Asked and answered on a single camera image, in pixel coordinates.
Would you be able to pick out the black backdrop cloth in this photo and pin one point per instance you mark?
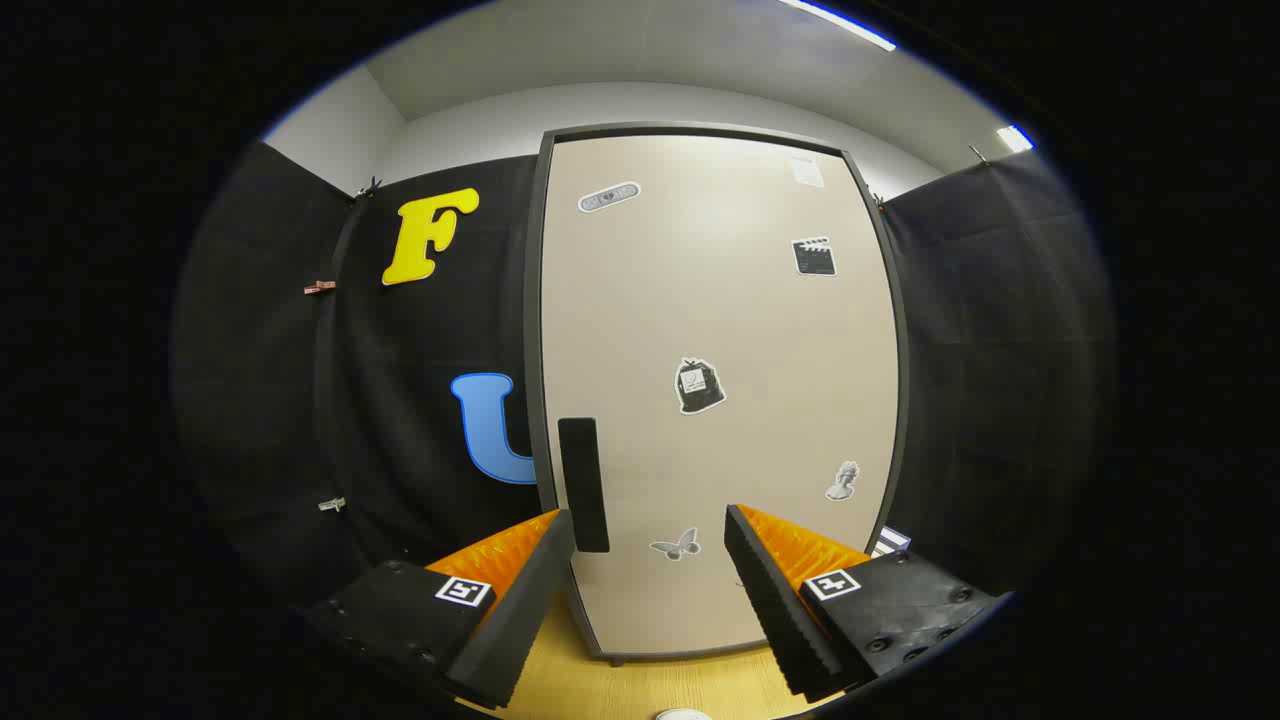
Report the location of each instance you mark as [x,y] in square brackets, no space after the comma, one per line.
[260,400]

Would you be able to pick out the red clip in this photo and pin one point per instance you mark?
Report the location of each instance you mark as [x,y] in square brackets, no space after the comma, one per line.
[320,287]

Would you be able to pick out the short ceiling light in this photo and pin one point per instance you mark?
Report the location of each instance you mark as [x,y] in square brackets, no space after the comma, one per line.
[1014,138]

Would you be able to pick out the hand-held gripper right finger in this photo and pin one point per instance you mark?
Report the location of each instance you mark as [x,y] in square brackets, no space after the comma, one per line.
[775,610]

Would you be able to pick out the long ceiling light strip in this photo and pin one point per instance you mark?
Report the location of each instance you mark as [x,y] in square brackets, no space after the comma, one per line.
[840,25]

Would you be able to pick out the grey shoe cabinet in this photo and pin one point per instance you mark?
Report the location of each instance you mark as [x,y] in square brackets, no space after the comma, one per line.
[532,300]

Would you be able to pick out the silver clip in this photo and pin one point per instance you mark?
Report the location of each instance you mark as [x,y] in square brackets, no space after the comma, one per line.
[332,504]

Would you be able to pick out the white book blue print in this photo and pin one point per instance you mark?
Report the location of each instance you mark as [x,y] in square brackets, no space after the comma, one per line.
[890,541]

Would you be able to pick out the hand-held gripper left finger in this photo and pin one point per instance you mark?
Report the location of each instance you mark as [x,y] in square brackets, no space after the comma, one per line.
[520,620]

